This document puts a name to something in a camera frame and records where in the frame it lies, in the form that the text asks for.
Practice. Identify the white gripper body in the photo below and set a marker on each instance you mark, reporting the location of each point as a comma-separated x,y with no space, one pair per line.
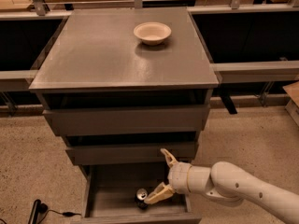
178,177

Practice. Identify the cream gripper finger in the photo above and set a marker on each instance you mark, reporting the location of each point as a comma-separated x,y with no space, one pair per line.
169,157
162,192

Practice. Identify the dark pepsi can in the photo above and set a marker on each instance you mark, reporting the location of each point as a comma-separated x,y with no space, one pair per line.
140,197

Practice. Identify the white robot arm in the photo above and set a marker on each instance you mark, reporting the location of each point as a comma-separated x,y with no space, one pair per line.
225,182

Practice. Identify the grey top drawer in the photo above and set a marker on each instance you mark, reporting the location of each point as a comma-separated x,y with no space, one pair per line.
127,120

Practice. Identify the grey open bottom drawer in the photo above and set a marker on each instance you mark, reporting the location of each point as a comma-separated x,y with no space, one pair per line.
110,197

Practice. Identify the grey middle drawer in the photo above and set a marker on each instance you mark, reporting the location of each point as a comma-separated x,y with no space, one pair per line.
132,153

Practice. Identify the grey drawer cabinet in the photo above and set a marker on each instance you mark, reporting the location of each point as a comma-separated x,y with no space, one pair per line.
97,62

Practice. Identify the white paper bowl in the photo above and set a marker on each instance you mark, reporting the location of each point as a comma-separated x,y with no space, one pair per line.
152,33

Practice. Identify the wooden board right edge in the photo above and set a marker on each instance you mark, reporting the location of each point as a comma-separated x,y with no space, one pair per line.
293,105

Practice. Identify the black power adapter with cable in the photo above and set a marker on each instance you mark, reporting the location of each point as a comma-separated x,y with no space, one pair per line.
40,211

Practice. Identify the grey metal railing frame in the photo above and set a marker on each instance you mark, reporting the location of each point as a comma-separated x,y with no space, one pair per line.
267,72

